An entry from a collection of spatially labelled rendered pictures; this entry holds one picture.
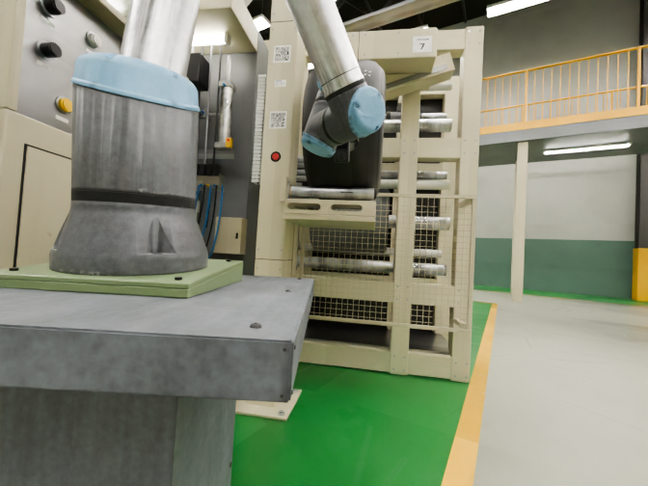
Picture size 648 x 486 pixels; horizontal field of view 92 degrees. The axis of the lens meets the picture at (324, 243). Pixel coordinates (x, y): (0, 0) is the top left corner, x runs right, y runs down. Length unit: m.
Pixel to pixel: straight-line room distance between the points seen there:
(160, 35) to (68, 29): 0.41
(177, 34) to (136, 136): 0.32
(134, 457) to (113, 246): 0.22
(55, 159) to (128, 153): 0.48
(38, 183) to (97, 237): 0.46
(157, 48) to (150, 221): 0.36
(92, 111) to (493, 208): 10.24
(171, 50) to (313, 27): 0.26
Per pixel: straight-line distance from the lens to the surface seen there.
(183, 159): 0.47
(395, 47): 1.85
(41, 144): 0.91
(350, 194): 1.22
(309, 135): 0.79
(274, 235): 1.34
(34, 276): 0.46
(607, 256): 10.56
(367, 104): 0.69
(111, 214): 0.45
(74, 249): 0.46
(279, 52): 1.60
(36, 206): 0.89
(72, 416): 0.45
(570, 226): 10.48
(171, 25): 0.73
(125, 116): 0.46
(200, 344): 0.22
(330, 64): 0.70
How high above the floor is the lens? 0.66
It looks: 2 degrees up
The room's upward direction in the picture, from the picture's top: 3 degrees clockwise
